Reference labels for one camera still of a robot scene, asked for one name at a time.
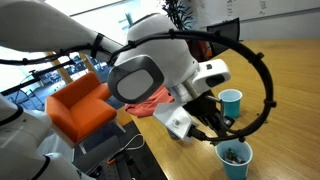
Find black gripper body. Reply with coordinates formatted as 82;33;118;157
182;94;222;127

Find empty blue paper cup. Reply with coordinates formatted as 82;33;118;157
217;88;244;120

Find wrapped candy pile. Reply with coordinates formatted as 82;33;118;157
223;147;247;165

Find blue cup holding candies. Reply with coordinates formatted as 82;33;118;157
214;138;254;180

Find orange cloth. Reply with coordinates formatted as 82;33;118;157
124;85;176;119

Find black mesh chair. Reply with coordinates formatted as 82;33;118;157
205;17;242;57

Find green potted plant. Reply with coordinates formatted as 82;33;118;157
161;0;195;32

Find orange armchair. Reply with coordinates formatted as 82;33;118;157
44;70;118;149

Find white whiteboard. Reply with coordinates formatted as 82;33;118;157
199;0;320;25

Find thin gripper cable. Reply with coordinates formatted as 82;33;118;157
205;95;236;135

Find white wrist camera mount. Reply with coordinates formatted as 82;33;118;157
152;100;198;142

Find black corrugated cable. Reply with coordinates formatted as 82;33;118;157
0;28;278;143

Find white floor cable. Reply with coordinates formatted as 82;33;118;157
123;133;147;152

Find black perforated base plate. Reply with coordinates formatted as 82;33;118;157
94;151;143;180

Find black camera tripod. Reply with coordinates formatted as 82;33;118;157
0;59;78;98

